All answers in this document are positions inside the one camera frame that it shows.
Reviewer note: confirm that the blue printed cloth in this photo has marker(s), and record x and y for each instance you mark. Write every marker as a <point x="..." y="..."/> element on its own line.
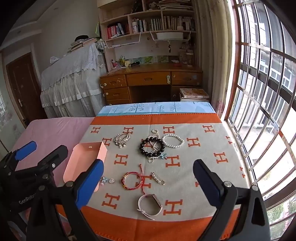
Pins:
<point x="150" y="107"/>

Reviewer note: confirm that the metal window grille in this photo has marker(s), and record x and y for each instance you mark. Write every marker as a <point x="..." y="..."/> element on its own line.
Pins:
<point x="259" y="92"/>

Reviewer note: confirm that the pale curtain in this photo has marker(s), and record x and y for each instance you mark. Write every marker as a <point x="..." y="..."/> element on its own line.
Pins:
<point x="215" y="46"/>

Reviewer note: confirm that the pink tray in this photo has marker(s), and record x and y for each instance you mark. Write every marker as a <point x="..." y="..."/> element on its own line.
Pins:
<point x="85" y="157"/>

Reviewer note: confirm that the blue flower earring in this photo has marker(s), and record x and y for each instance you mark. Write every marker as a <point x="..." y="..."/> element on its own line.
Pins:
<point x="104" y="179"/>
<point x="164" y="156"/>

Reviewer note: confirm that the black flashlight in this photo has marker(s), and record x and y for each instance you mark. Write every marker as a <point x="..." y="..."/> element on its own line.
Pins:
<point x="134" y="64"/>

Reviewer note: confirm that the white bottle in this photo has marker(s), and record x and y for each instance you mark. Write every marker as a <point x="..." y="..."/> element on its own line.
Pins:
<point x="134" y="27"/>

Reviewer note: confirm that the orange patterned blanket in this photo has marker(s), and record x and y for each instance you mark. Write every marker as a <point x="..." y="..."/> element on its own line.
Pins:
<point x="185" y="157"/>

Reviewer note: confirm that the patterned jar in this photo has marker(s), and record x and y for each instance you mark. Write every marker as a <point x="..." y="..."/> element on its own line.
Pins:
<point x="186" y="58"/>

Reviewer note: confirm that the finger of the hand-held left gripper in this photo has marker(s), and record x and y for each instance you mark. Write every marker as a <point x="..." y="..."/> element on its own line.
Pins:
<point x="25" y="150"/>
<point x="56" y="154"/>

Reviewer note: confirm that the stack of magazines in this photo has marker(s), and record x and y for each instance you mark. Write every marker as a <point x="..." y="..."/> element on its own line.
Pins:
<point x="194" y="93"/>

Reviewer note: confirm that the white wristband watch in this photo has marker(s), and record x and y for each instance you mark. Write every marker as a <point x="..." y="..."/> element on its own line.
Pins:
<point x="159" y="202"/>

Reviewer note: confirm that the pink bed sheet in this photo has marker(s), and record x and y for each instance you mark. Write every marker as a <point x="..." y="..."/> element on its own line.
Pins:
<point x="50" y="132"/>

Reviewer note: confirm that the wooden desk with drawers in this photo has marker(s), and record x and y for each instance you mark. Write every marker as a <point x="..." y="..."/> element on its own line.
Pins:
<point x="145" y="78"/>

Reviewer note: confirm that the wooden bookshelf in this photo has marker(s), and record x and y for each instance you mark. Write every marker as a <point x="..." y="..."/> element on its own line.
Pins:
<point x="148" y="48"/>

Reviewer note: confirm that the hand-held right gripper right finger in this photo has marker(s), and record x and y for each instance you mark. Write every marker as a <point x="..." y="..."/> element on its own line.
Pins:
<point x="208" y="183"/>

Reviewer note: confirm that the row of grey books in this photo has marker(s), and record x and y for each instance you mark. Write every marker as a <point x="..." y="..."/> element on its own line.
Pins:
<point x="166" y="23"/>

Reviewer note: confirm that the pile of books on cover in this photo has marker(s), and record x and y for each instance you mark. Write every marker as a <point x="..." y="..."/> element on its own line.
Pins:
<point x="78" y="45"/>

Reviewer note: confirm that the brown wooden door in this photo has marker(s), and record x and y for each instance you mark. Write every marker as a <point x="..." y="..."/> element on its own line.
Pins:
<point x="23" y="81"/>

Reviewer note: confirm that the silver crystal hair comb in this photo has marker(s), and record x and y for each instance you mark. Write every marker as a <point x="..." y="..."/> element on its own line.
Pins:
<point x="122" y="139"/>

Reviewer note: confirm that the row of red books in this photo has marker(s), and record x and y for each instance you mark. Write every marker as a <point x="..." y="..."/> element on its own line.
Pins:
<point x="113" y="31"/>

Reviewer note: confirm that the white basin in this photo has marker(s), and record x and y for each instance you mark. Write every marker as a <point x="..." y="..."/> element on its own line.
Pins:
<point x="170" y="36"/>

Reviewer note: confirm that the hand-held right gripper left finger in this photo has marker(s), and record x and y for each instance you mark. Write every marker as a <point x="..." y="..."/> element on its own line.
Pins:
<point x="90" y="183"/>

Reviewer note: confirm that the pen holder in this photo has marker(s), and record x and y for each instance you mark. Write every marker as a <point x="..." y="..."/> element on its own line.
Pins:
<point x="123" y="62"/>

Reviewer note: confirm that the pile of papers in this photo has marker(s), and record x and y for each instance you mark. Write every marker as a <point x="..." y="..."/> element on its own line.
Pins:
<point x="175" y="4"/>

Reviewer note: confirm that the silver bar clasp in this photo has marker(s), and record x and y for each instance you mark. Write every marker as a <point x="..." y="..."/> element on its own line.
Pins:
<point x="158" y="178"/>

